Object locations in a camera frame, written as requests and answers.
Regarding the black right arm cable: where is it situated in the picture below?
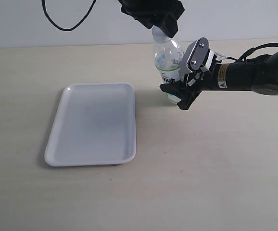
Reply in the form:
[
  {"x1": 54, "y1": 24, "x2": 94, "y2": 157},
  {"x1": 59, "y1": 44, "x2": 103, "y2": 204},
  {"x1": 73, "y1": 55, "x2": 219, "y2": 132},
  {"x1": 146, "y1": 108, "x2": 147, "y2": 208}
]
[{"x1": 217, "y1": 42, "x2": 278, "y2": 62}]

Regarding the white rectangular plastic tray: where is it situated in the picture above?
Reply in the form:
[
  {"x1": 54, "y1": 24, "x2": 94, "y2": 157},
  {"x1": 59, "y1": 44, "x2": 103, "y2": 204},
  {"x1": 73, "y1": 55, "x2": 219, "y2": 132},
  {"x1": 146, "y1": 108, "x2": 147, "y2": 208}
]
[{"x1": 44, "y1": 83, "x2": 136, "y2": 167}]

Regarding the clear plastic water bottle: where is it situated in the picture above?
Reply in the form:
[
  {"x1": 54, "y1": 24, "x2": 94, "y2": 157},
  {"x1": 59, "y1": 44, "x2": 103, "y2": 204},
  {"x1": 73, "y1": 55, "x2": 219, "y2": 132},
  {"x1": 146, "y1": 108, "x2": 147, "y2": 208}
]
[{"x1": 152, "y1": 36, "x2": 186, "y2": 104}]

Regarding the black looping cable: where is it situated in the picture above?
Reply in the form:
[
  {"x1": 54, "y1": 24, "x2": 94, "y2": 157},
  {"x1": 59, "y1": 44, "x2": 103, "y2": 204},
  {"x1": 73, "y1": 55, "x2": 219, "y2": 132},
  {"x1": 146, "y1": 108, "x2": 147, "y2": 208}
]
[{"x1": 41, "y1": 0, "x2": 98, "y2": 31}]

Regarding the white bottle cap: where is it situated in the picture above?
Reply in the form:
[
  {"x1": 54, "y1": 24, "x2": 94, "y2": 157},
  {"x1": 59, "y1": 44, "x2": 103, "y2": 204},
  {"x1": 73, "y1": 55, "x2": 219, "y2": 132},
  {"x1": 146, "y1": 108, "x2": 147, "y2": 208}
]
[{"x1": 152, "y1": 26, "x2": 171, "y2": 44}]

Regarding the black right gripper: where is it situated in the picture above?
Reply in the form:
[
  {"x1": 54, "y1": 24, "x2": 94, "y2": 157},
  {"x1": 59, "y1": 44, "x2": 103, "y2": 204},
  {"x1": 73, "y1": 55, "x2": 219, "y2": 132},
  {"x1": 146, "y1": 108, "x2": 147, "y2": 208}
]
[{"x1": 159, "y1": 61, "x2": 220, "y2": 110}]

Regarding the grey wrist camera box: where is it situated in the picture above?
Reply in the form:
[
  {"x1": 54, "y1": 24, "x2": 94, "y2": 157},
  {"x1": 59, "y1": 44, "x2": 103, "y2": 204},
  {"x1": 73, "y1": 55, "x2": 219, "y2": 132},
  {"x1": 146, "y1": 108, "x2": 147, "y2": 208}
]
[{"x1": 179, "y1": 37, "x2": 216, "y2": 75}]

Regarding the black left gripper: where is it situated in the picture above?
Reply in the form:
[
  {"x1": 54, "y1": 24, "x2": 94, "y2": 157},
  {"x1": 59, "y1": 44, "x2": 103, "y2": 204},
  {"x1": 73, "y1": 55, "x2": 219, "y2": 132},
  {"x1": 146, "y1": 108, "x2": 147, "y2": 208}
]
[{"x1": 119, "y1": 0, "x2": 185, "y2": 38}]

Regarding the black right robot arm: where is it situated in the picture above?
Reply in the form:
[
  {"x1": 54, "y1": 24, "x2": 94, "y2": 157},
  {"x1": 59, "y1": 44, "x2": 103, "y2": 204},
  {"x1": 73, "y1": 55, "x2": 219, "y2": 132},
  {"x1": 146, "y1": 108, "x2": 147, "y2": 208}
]
[{"x1": 160, "y1": 37, "x2": 278, "y2": 110}]

